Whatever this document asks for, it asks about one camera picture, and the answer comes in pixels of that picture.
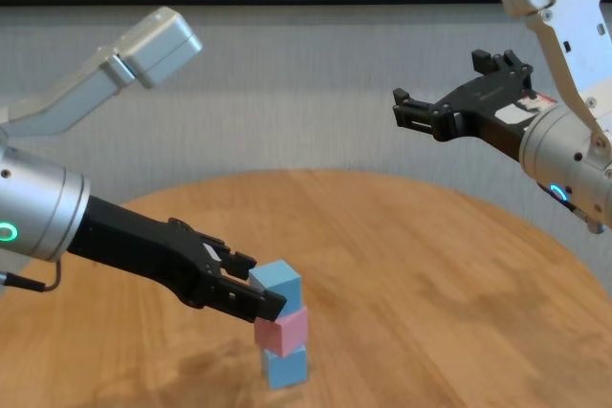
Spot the black wall rail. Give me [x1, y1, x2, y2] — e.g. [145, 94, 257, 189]
[0, 0, 503, 9]

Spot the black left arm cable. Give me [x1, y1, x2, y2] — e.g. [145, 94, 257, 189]
[0, 259, 63, 293]

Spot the pink wooden cube block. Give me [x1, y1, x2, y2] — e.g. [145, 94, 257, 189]
[252, 307, 310, 358]

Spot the blue wooden cube block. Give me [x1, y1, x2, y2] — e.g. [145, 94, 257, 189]
[248, 259, 303, 319]
[261, 344, 310, 390]

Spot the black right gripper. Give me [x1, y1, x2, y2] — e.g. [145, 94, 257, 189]
[391, 48, 558, 163]

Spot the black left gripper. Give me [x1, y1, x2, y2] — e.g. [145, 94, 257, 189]
[66, 195, 288, 323]

